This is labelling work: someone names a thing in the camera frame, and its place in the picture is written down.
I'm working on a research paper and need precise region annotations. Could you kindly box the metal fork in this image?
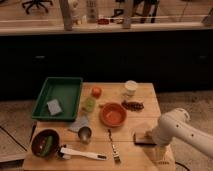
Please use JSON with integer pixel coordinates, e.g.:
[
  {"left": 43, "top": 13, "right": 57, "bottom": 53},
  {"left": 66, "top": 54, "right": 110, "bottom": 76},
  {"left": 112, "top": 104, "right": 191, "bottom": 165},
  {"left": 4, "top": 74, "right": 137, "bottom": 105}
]
[{"left": 108, "top": 129, "right": 121, "bottom": 164}]

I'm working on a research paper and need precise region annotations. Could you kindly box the brown grape bunch toy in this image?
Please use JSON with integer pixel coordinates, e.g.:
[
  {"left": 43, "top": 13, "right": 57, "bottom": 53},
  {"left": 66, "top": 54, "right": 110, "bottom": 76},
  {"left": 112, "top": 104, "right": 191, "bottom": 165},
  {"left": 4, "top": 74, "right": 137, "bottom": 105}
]
[{"left": 121, "top": 101, "right": 144, "bottom": 111}]

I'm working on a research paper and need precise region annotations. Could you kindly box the orange bowl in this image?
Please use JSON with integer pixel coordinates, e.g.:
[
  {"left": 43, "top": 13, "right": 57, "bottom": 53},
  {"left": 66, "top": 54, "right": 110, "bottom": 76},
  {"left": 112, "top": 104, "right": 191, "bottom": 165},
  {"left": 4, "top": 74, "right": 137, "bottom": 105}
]
[{"left": 99, "top": 102, "right": 127, "bottom": 127}]

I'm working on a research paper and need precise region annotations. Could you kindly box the white handled brush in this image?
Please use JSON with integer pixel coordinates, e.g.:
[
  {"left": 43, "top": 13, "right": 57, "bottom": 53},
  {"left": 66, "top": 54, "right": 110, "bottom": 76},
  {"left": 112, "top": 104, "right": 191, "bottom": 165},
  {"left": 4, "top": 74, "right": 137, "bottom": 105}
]
[{"left": 58, "top": 146, "right": 107, "bottom": 161}]

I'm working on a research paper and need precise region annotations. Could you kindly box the grey cloth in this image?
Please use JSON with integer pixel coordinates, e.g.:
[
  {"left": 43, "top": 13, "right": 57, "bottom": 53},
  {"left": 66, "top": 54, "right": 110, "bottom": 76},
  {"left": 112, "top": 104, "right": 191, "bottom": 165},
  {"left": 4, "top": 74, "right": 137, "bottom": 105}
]
[{"left": 68, "top": 115, "right": 89, "bottom": 133}]

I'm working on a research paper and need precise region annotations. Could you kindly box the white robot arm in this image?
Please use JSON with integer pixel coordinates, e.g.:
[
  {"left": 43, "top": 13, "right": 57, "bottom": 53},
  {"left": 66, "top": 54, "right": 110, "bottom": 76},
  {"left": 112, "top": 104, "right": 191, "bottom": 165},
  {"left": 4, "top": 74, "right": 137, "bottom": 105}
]
[{"left": 146, "top": 108, "right": 213, "bottom": 159}]

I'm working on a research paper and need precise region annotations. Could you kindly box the white plastic cup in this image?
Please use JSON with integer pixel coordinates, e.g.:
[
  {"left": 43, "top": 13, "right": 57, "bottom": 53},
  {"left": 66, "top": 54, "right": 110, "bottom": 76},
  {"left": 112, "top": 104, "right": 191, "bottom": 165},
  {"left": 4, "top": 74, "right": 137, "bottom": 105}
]
[{"left": 125, "top": 80, "right": 138, "bottom": 96}]

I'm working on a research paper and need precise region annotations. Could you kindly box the grey sponge block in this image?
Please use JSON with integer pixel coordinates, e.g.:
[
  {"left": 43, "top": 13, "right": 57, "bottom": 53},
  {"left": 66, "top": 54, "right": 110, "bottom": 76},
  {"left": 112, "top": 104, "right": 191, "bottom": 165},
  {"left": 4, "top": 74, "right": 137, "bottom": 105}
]
[{"left": 47, "top": 99, "right": 62, "bottom": 116}]

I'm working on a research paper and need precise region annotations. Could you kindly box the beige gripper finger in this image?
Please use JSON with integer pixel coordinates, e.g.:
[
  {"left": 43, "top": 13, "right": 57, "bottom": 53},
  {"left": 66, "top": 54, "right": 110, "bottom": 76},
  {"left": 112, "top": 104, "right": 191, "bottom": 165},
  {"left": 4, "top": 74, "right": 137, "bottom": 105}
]
[{"left": 154, "top": 145, "right": 166, "bottom": 162}]

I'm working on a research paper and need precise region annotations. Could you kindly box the green cucumber toy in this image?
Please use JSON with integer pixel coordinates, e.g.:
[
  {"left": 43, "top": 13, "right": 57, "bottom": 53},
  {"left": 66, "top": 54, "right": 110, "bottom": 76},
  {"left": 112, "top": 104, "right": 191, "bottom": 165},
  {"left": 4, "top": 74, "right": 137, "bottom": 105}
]
[{"left": 40, "top": 136, "right": 53, "bottom": 157}]

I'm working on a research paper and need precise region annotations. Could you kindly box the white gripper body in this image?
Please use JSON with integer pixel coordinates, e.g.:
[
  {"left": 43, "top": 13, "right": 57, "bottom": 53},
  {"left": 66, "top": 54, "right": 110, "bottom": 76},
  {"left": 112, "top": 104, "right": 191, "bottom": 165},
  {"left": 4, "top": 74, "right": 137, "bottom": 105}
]
[{"left": 145, "top": 126, "right": 171, "bottom": 147}]

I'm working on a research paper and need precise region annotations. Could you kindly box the small metal cup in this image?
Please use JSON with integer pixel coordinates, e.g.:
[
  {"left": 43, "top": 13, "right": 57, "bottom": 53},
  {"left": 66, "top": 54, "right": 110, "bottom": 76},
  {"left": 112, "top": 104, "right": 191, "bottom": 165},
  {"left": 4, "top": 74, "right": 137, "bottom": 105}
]
[{"left": 78, "top": 127, "right": 92, "bottom": 144}]

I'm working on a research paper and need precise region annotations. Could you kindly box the black floor cable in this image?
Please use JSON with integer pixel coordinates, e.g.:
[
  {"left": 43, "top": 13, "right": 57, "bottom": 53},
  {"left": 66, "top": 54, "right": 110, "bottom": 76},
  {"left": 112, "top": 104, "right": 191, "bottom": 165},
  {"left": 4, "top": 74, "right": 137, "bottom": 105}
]
[{"left": 175, "top": 161, "right": 192, "bottom": 171}]

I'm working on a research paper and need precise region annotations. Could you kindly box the dark red bowl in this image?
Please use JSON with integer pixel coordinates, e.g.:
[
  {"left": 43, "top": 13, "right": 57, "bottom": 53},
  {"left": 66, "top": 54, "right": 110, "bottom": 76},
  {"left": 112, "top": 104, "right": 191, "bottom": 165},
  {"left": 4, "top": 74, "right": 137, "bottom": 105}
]
[{"left": 31, "top": 129, "right": 59, "bottom": 158}]

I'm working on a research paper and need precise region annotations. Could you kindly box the green plastic tray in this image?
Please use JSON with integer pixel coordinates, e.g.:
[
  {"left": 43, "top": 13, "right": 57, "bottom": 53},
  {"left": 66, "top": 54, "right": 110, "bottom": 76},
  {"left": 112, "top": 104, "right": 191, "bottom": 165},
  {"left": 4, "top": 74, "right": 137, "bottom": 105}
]
[{"left": 32, "top": 77, "right": 83, "bottom": 122}]

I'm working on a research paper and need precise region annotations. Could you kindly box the orange tomato toy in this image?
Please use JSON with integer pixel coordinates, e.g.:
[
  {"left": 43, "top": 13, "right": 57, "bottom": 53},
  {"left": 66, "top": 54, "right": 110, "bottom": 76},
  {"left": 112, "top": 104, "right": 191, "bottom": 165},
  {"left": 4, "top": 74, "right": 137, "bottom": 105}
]
[{"left": 91, "top": 86, "right": 102, "bottom": 98}]

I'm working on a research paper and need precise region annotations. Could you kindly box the black office chair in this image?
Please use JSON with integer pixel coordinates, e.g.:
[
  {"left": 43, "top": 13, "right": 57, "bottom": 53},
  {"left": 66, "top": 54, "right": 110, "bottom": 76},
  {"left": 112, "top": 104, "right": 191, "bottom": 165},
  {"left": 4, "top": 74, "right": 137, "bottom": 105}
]
[{"left": 22, "top": 0, "right": 53, "bottom": 14}]

